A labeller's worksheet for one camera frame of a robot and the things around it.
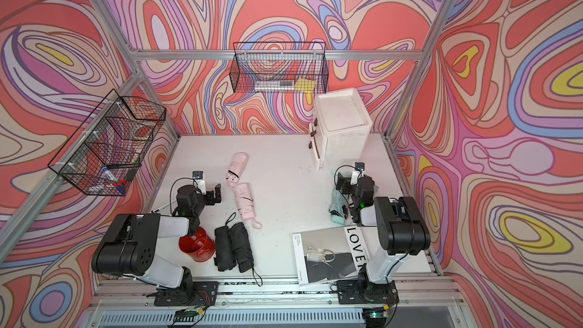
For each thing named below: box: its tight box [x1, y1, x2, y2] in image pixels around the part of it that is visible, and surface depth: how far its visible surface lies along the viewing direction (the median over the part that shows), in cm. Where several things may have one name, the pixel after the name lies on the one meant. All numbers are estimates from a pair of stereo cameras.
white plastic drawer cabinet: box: [308, 88, 373, 171], surface depth 97 cm
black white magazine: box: [292, 224, 371, 286], surface depth 79 cm
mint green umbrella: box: [328, 170, 350, 225], surface depth 90 cm
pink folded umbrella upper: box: [226, 151, 249, 189], surface depth 106 cm
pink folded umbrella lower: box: [234, 182, 262, 229], surface depth 94 cm
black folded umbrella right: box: [229, 221, 263, 287], surface depth 81 cm
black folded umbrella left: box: [213, 212, 237, 272], surface depth 82 cm
